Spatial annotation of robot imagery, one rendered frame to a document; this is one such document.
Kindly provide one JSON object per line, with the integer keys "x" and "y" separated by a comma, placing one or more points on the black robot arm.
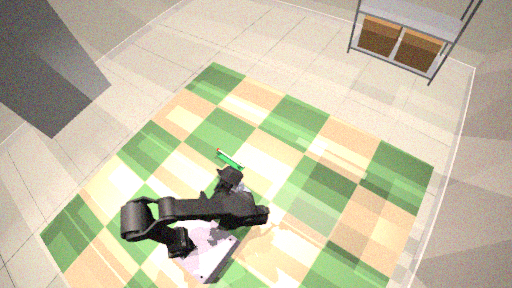
{"x": 138, "y": 223}

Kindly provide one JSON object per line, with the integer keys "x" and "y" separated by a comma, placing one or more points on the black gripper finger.
{"x": 202, "y": 195}
{"x": 219, "y": 171}

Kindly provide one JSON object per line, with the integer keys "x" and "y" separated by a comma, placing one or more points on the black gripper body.
{"x": 230, "y": 176}

